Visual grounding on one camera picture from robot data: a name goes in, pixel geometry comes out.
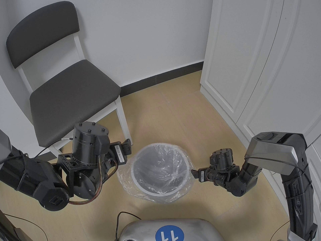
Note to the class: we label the white trash bin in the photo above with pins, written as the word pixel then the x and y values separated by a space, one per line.
pixel 160 191

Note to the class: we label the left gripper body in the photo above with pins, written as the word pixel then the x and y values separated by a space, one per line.
pixel 121 152

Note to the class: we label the white wardrobe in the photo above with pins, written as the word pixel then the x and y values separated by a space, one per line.
pixel 250 59

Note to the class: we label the clear plastic bag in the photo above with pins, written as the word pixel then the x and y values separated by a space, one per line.
pixel 125 182

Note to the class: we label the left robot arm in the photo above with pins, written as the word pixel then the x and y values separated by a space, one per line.
pixel 87 144

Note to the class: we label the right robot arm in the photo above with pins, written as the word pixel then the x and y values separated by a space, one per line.
pixel 275 152

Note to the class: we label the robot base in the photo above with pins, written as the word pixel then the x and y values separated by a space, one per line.
pixel 150 228

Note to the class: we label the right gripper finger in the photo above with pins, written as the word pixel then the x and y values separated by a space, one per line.
pixel 196 174

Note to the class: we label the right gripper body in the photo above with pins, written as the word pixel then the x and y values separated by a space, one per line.
pixel 208 175

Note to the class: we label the dark grey padded white chair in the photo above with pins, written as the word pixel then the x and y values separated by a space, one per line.
pixel 42 29

